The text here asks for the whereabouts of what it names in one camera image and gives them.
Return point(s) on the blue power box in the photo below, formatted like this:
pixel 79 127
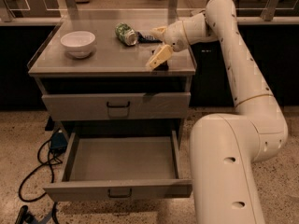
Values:
pixel 58 143

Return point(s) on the closed grey upper drawer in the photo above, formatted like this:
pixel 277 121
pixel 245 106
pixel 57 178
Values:
pixel 105 106

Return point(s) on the brown rxbar chocolate bar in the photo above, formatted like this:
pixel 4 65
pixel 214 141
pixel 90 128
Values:
pixel 162 67

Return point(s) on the black tool on floor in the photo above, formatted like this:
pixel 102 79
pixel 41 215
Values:
pixel 24 216

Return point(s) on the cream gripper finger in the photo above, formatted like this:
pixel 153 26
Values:
pixel 158 32
pixel 159 56

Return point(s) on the blue snack wrapper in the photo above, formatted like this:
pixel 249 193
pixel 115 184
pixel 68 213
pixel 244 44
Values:
pixel 147 38

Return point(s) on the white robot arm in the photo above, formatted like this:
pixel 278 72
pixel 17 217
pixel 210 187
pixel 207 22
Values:
pixel 224 146

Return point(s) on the open grey middle drawer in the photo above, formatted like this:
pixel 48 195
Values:
pixel 120 168

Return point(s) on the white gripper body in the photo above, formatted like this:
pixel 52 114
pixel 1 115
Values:
pixel 175 35

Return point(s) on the white ceramic bowl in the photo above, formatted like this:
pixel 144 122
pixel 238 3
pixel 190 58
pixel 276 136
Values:
pixel 79 44

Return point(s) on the grey drawer cabinet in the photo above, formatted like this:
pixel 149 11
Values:
pixel 112 67

